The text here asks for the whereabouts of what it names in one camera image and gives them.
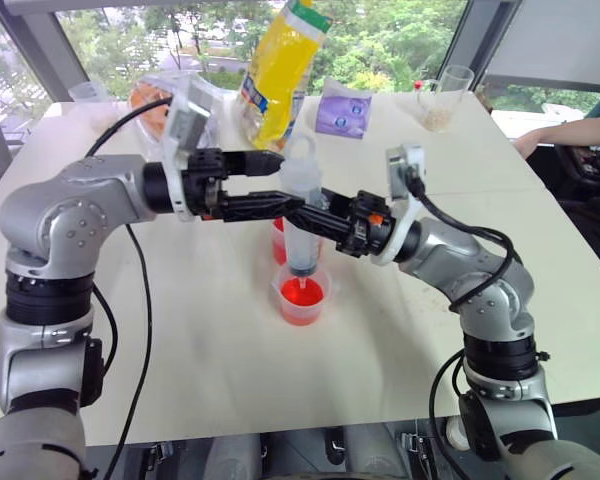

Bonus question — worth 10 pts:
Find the bystander bare hand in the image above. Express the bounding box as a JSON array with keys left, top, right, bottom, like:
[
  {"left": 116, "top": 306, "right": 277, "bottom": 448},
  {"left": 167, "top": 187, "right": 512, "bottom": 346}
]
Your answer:
[{"left": 511, "top": 130, "right": 547, "bottom": 160}]

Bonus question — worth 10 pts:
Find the white round cylinder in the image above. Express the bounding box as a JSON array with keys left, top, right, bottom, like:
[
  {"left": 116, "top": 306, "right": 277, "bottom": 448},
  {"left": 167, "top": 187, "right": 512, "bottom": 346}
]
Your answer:
[{"left": 445, "top": 415, "right": 470, "bottom": 450}]

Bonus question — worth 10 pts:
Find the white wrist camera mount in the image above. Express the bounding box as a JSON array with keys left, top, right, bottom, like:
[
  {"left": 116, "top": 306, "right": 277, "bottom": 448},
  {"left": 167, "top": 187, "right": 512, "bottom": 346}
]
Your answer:
[
  {"left": 158, "top": 79, "right": 217, "bottom": 222},
  {"left": 373, "top": 143, "right": 427, "bottom": 266}
]

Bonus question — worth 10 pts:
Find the yellow snack bag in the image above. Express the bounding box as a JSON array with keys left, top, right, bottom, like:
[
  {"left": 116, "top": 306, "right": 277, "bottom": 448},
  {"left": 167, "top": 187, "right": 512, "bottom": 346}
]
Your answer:
[{"left": 236, "top": 0, "right": 335, "bottom": 152}]

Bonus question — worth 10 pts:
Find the clear cup with red liquid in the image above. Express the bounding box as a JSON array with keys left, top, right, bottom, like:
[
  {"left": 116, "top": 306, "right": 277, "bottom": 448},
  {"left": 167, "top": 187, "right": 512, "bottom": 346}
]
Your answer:
[
  {"left": 270, "top": 263, "right": 334, "bottom": 327},
  {"left": 271, "top": 217, "right": 326, "bottom": 267}
]

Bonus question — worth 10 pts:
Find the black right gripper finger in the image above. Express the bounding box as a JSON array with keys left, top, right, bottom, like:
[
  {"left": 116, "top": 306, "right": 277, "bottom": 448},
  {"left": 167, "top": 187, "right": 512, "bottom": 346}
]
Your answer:
[
  {"left": 320, "top": 191, "right": 354, "bottom": 214},
  {"left": 284, "top": 201, "right": 354, "bottom": 248}
]

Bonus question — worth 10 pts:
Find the large clear plastic syringe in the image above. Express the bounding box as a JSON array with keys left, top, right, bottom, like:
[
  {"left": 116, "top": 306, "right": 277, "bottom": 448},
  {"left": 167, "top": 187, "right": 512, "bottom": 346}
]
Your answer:
[{"left": 277, "top": 134, "right": 327, "bottom": 277}]

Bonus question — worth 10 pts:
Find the clear glass mug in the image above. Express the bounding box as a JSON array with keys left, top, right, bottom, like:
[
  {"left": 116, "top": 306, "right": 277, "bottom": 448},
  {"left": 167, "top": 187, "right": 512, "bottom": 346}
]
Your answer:
[{"left": 416, "top": 64, "right": 476, "bottom": 134}]

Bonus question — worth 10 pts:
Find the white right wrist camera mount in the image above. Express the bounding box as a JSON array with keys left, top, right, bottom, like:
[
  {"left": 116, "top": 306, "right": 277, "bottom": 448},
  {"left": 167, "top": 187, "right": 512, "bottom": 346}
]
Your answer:
[{"left": 373, "top": 143, "right": 427, "bottom": 266}]

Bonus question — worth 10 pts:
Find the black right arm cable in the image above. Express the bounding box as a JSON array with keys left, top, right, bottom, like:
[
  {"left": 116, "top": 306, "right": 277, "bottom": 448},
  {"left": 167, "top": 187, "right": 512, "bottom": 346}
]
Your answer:
[{"left": 407, "top": 169, "right": 526, "bottom": 307}]

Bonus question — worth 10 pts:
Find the clear bag with orange contents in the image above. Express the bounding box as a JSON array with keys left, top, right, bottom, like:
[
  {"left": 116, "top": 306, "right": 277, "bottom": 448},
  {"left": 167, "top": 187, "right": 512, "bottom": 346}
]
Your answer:
[{"left": 128, "top": 69, "right": 227, "bottom": 147}]

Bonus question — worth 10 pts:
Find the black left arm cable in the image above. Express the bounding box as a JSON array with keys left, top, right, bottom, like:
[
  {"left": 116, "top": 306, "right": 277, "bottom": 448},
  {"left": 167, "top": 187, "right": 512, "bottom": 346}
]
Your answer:
[{"left": 86, "top": 95, "right": 175, "bottom": 480}]

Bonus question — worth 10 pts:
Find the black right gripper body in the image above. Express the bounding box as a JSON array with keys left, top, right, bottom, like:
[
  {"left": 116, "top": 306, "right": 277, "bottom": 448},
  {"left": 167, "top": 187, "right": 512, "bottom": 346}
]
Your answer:
[{"left": 334, "top": 190, "right": 397, "bottom": 258}]

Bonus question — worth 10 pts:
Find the small clear plastic cup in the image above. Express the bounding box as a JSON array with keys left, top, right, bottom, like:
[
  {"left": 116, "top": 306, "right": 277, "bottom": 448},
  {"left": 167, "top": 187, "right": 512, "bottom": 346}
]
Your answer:
[{"left": 68, "top": 81, "right": 112, "bottom": 107}]

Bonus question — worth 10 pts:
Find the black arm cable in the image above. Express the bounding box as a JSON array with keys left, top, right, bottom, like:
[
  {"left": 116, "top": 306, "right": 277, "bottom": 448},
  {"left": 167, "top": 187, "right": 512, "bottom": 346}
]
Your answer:
[
  {"left": 86, "top": 95, "right": 175, "bottom": 480},
  {"left": 407, "top": 169, "right": 526, "bottom": 307}
]

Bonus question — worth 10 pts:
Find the purple white packet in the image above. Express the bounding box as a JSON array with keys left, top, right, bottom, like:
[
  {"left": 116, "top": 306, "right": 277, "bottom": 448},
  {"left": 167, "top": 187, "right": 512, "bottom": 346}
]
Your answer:
[{"left": 314, "top": 77, "right": 374, "bottom": 142}]

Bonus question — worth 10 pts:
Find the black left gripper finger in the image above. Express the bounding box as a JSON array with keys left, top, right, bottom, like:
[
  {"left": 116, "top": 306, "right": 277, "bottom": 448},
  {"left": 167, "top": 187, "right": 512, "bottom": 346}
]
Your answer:
[
  {"left": 225, "top": 190, "right": 307, "bottom": 224},
  {"left": 224, "top": 150, "right": 285, "bottom": 178}
]

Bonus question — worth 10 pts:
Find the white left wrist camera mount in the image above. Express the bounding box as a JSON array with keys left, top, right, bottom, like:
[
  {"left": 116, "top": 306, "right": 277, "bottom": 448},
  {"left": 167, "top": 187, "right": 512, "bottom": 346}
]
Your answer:
[{"left": 158, "top": 79, "right": 217, "bottom": 222}]

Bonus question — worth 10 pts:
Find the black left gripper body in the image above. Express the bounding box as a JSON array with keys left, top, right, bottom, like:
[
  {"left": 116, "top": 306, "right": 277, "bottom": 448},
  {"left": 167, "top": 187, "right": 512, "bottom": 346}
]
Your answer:
[{"left": 181, "top": 148, "right": 229, "bottom": 222}]

